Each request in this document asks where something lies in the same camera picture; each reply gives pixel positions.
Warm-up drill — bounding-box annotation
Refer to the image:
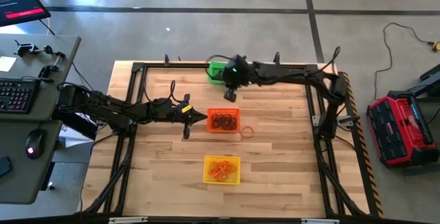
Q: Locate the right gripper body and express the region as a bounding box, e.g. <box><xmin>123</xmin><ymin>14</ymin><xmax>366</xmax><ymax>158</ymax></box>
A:
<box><xmin>221</xmin><ymin>54</ymin><xmax>252</xmax><ymax>89</ymax></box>

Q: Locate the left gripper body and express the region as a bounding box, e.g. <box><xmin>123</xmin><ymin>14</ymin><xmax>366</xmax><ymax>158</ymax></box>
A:
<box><xmin>151</xmin><ymin>98</ymin><xmax>188</xmax><ymax>124</ymax></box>

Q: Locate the green plastic basket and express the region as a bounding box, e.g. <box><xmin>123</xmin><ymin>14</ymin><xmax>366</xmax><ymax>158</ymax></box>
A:
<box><xmin>206</xmin><ymin>61</ymin><xmax>228</xmax><ymax>85</ymax></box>

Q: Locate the orange rubber band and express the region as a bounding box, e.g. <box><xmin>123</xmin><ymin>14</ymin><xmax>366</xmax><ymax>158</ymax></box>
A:
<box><xmin>216</xmin><ymin>161</ymin><xmax>238</xmax><ymax>180</ymax></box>
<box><xmin>239</xmin><ymin>125</ymin><xmax>255</xmax><ymax>139</ymax></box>
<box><xmin>208</xmin><ymin>164</ymin><xmax>228</xmax><ymax>181</ymax></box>

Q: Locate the orange plastic basket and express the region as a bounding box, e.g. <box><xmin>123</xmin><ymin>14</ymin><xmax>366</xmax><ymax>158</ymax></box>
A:
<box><xmin>206</xmin><ymin>107</ymin><xmax>241</xmax><ymax>134</ymax></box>

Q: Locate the yellow plastic basket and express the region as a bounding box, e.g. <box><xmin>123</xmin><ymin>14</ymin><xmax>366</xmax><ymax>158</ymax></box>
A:
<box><xmin>202</xmin><ymin>155</ymin><xmax>241</xmax><ymax>186</ymax></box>

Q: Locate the black desk leg beam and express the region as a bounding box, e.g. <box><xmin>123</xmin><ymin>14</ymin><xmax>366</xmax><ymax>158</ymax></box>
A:
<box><xmin>51</xmin><ymin>109</ymin><xmax>99</xmax><ymax>142</ymax></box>

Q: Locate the white paper sheet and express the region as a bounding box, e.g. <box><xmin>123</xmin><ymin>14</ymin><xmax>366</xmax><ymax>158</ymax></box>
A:
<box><xmin>58</xmin><ymin>113</ymin><xmax>96</xmax><ymax>149</ymax></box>

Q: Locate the silver hinge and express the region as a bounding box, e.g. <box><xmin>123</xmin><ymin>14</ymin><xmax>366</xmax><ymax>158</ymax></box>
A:
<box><xmin>300</xmin><ymin>218</ymin><xmax>340</xmax><ymax>224</ymax></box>
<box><xmin>108</xmin><ymin>216</ymin><xmax>149</xmax><ymax>224</ymax></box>

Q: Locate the black desk clamp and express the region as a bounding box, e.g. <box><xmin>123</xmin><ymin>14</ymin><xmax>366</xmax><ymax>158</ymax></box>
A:
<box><xmin>13</xmin><ymin>39</ymin><xmax>54</xmax><ymax>58</ymax></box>
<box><xmin>37</xmin><ymin>51</ymin><xmax>67</xmax><ymax>82</ymax></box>

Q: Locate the black computer mouse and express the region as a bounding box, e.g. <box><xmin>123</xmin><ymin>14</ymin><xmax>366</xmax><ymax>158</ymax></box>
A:
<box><xmin>25</xmin><ymin>128</ymin><xmax>47</xmax><ymax>160</ymax></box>

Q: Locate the grey desk top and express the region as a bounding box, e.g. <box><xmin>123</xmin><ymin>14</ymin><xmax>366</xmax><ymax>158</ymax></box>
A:
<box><xmin>0</xmin><ymin>34</ymin><xmax>83</xmax><ymax>122</ymax></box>
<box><xmin>0</xmin><ymin>120</ymin><xmax>63</xmax><ymax>205</ymax></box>

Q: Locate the black keyboard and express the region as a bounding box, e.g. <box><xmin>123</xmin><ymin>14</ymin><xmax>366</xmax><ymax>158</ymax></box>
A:
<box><xmin>0</xmin><ymin>78</ymin><xmax>41</xmax><ymax>114</ymax></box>

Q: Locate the black yellow hazard strip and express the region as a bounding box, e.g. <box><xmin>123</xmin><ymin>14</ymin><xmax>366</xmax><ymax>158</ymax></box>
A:
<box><xmin>338</xmin><ymin>71</ymin><xmax>385</xmax><ymax>218</ymax></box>

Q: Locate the white paper note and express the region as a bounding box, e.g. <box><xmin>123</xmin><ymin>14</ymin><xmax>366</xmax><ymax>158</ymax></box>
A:
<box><xmin>0</xmin><ymin>56</ymin><xmax>17</xmax><ymax>73</ymax></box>

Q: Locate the black phone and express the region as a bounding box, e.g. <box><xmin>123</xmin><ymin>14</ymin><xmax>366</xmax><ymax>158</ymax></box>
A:
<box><xmin>0</xmin><ymin>155</ymin><xmax>13</xmax><ymax>177</ymax></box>

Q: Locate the red and black toolbox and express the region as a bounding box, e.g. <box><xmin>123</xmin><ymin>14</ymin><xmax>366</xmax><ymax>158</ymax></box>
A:
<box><xmin>366</xmin><ymin>91</ymin><xmax>440</xmax><ymax>169</ymax></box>

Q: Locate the black equipment stand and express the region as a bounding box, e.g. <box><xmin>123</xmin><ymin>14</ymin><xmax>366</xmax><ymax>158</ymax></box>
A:
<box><xmin>407</xmin><ymin>64</ymin><xmax>440</xmax><ymax>101</ymax></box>

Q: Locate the black aluminium table frame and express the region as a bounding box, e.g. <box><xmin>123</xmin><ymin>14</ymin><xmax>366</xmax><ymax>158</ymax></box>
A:
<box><xmin>76</xmin><ymin>61</ymin><xmax>371</xmax><ymax>224</ymax></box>

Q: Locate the black desk cable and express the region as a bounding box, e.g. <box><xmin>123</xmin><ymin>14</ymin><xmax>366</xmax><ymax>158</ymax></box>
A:
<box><xmin>38</xmin><ymin>18</ymin><xmax>94</xmax><ymax>91</ymax></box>

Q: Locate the black floor cable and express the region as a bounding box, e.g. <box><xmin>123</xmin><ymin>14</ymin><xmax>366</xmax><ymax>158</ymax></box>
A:
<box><xmin>373</xmin><ymin>22</ymin><xmax>432</xmax><ymax>101</ymax></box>

